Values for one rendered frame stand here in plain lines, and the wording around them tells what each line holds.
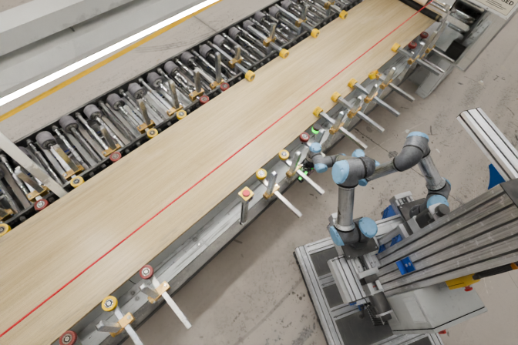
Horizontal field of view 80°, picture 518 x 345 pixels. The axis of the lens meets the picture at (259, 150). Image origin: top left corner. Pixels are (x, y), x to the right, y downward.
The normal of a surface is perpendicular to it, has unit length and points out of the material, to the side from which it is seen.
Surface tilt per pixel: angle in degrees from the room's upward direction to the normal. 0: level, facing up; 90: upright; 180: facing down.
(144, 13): 61
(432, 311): 0
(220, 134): 0
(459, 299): 0
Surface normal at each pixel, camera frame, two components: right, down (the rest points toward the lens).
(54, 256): 0.08, -0.52
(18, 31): 0.70, 0.64
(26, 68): 0.65, 0.30
